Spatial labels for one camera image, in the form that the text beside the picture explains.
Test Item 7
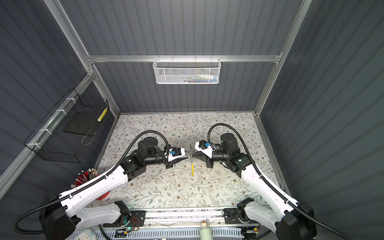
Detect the large keyring with yellow grip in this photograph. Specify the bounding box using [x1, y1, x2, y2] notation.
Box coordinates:
[189, 155, 195, 177]

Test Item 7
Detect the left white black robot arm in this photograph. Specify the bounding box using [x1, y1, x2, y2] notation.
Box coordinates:
[39, 137, 187, 240]

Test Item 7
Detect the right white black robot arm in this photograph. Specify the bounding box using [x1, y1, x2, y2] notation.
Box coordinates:
[194, 133, 317, 240]

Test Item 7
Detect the white bottle with red cap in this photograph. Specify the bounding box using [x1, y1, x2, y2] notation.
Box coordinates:
[200, 220, 214, 240]

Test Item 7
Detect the yellow green marker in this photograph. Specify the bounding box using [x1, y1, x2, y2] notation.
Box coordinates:
[97, 107, 109, 122]

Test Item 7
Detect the red cup with pens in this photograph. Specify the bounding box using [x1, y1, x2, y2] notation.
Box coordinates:
[71, 169, 101, 190]

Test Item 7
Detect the white rounded device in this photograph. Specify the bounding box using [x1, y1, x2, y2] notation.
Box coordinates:
[74, 229, 98, 240]

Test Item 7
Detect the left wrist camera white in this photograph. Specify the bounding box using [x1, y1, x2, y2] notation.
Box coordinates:
[169, 148, 186, 158]

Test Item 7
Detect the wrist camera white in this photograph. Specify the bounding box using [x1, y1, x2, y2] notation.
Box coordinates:
[195, 140, 214, 158]
[169, 148, 186, 158]

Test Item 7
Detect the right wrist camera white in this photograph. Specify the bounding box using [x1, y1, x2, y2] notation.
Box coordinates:
[195, 140, 214, 158]

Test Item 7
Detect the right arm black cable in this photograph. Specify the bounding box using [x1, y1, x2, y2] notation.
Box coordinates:
[206, 122, 355, 240]

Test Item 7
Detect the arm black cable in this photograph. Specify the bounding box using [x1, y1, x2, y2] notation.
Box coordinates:
[11, 129, 171, 235]
[206, 122, 355, 240]

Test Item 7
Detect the aluminium rail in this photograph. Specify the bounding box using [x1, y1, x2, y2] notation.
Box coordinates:
[64, 206, 301, 229]

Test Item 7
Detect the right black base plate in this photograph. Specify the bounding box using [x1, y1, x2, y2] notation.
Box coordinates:
[222, 208, 260, 225]

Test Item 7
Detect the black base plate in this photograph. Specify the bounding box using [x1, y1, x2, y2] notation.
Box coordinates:
[222, 208, 260, 225]
[103, 211, 147, 229]

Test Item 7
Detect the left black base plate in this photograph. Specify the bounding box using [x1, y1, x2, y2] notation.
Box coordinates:
[103, 211, 147, 229]

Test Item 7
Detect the white slotted cable duct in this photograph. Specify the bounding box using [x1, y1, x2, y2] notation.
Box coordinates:
[104, 227, 244, 240]

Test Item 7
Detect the white wire basket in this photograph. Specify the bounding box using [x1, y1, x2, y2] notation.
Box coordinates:
[153, 57, 222, 85]

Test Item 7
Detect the black wire basket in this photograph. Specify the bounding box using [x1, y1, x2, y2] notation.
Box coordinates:
[24, 91, 109, 164]

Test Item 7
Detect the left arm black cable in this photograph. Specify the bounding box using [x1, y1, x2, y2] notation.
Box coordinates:
[11, 129, 171, 235]

